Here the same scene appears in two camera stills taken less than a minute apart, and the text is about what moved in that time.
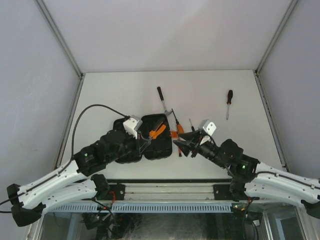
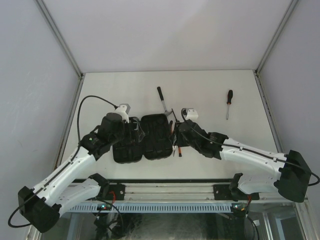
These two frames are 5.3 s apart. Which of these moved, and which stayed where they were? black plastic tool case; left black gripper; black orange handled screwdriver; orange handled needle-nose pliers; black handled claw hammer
Moved: left black gripper; orange handled needle-nose pliers
Stayed: black plastic tool case; black orange handled screwdriver; black handled claw hammer
